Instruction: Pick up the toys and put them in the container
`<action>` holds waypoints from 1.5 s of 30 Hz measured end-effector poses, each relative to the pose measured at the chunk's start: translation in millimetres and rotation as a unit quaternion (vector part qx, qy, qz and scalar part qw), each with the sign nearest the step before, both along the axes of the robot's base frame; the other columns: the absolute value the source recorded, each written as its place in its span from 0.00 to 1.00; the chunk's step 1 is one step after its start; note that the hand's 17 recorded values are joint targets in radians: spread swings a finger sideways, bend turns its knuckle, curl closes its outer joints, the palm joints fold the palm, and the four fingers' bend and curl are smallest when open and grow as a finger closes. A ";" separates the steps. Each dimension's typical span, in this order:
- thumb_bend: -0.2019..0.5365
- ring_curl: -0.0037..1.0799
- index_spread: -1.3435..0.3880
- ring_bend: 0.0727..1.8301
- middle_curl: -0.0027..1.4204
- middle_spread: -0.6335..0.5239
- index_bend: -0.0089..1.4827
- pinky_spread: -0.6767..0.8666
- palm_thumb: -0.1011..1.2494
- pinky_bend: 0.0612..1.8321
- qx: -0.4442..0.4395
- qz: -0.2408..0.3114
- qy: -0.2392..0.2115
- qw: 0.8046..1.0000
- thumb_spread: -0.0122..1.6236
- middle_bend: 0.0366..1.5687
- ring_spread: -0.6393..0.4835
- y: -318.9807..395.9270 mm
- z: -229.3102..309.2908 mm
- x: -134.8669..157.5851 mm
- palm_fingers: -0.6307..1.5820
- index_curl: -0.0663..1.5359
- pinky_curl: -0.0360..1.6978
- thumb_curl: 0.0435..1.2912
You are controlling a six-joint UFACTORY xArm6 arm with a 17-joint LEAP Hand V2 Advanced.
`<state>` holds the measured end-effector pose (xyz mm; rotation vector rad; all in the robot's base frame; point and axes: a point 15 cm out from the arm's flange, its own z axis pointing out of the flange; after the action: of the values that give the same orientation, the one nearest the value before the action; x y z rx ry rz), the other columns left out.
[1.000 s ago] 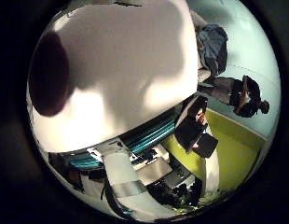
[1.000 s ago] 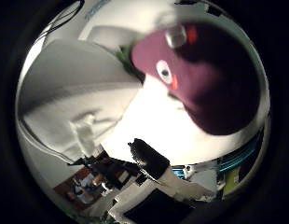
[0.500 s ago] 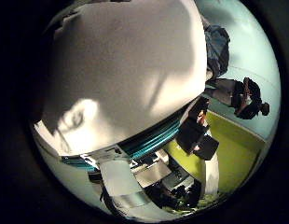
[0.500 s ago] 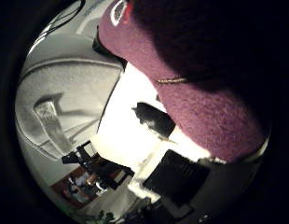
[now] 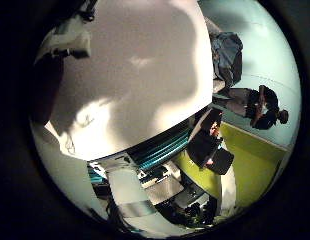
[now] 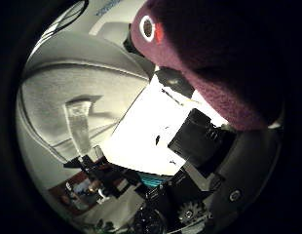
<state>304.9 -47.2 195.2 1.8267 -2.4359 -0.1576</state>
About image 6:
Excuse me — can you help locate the purple plush toy with eyes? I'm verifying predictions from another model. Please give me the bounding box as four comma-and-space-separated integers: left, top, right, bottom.
130, 0, 285, 132

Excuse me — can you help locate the white rectangular container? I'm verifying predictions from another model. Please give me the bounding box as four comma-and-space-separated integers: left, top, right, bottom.
17, 30, 151, 164

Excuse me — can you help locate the teal rack with bars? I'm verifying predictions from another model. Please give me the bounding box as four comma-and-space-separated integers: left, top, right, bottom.
136, 172, 166, 188

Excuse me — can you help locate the person in light shirt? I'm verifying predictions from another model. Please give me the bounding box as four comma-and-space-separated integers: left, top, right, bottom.
58, 177, 105, 213

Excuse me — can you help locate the black camera tripod stand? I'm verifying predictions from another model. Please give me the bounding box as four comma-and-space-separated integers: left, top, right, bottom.
63, 153, 108, 178

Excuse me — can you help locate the black cable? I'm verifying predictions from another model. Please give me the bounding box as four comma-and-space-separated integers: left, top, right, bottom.
36, 0, 91, 45

